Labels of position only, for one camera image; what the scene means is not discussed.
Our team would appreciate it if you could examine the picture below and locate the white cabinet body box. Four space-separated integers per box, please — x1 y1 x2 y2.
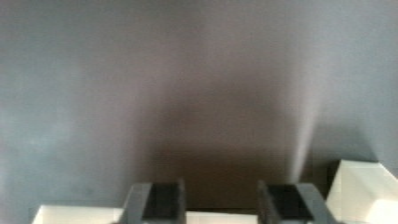
32 205 257 224

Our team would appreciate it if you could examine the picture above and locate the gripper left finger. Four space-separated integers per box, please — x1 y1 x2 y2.
121 180 186 224

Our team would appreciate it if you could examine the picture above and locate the white U-shaped fence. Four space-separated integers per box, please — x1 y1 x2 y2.
327 160 398 224

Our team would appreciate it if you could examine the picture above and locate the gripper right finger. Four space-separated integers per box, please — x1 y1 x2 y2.
257 181 337 224

